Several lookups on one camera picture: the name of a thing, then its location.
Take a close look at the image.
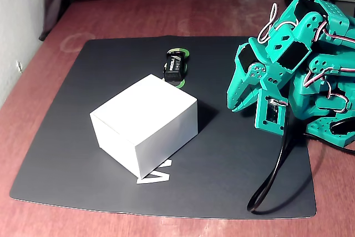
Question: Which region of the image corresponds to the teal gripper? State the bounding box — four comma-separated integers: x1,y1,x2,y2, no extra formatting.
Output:
226,36,270,113

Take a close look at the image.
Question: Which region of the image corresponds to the black Procell battery pack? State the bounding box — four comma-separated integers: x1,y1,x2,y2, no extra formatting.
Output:
162,49,189,84

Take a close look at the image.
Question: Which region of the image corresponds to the white open cardboard box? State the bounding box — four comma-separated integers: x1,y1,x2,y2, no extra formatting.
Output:
89,74,198,180

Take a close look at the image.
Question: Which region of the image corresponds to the black mat with printed logo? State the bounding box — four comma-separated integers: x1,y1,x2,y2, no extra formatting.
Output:
9,36,317,219

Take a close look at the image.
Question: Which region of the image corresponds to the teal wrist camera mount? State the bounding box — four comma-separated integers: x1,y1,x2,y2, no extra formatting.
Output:
254,89,287,135

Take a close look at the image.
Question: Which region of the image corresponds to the white red servo wire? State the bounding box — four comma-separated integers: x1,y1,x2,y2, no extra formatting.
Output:
303,66,355,114
257,3,299,44
315,19,355,48

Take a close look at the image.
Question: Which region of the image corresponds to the black camera cable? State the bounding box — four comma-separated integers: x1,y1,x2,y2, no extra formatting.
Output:
246,100,328,215

